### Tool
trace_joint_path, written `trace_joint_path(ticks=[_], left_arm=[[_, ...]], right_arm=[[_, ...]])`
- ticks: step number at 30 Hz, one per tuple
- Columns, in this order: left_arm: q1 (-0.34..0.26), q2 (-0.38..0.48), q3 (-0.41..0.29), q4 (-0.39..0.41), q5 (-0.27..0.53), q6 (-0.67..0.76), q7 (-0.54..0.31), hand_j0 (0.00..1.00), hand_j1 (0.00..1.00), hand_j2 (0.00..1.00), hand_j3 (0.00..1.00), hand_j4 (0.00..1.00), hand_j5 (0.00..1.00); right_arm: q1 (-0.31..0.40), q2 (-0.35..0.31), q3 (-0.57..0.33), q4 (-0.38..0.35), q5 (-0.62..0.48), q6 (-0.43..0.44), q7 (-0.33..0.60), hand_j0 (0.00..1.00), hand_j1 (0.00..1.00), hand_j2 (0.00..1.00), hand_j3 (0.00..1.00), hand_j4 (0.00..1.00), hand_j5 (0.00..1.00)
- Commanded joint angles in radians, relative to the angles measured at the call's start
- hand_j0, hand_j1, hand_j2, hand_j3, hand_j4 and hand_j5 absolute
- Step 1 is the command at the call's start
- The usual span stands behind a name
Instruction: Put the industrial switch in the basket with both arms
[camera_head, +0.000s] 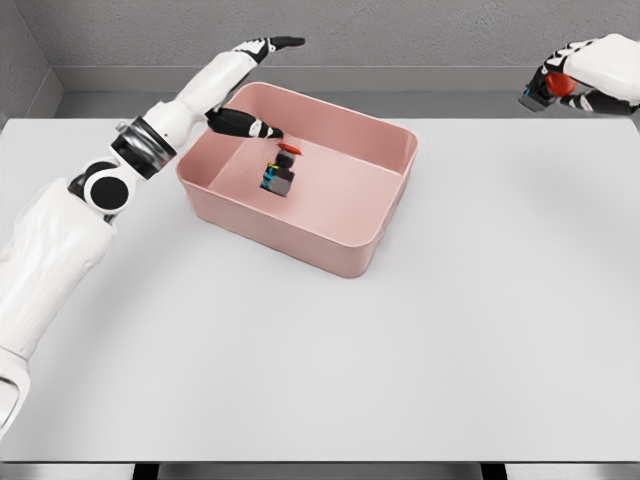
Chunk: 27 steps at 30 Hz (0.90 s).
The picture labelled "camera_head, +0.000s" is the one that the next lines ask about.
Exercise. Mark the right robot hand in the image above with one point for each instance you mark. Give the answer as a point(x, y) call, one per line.
point(607, 65)

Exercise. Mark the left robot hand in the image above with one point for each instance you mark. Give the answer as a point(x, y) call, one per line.
point(220, 80)

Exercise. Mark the industrial switch with red button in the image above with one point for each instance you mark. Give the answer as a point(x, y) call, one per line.
point(559, 85)
point(281, 181)

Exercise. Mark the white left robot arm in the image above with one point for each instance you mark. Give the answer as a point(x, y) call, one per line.
point(55, 250)

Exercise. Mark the pink rectangular plastic basket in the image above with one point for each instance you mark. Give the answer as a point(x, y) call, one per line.
point(340, 200)

